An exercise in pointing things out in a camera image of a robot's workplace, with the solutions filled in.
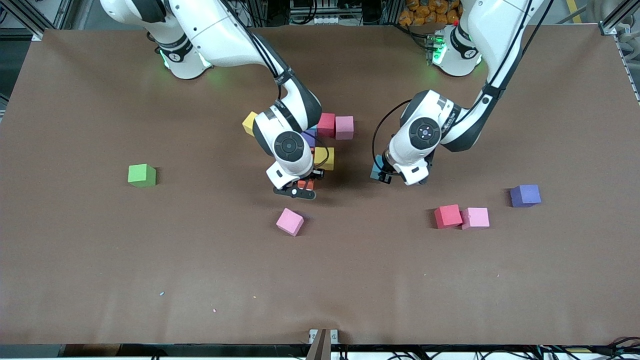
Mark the red foam cube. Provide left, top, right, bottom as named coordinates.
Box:
left=433, top=204, right=464, bottom=230
left=317, top=112, right=337, bottom=138

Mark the black cable bundle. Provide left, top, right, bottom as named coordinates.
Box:
left=385, top=340, right=640, bottom=360

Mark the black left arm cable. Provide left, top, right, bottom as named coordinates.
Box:
left=371, top=99, right=414, bottom=176

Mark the aluminium frame post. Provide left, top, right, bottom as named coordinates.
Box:
left=0, top=0, right=68, bottom=41
left=597, top=0, right=640, bottom=36

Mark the aluminium table edge rail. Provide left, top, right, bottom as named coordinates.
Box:
left=614, top=34, right=640, bottom=103

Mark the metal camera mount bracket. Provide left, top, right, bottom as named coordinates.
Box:
left=308, top=328, right=340, bottom=360

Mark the orange bundle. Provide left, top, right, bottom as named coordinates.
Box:
left=398, top=0, right=461, bottom=27

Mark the pink foam cube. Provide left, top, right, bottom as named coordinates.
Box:
left=334, top=115, right=355, bottom=141
left=275, top=207, right=305, bottom=237
left=461, top=207, right=491, bottom=231

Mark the green foam cube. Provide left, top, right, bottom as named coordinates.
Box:
left=127, top=163, right=157, bottom=188

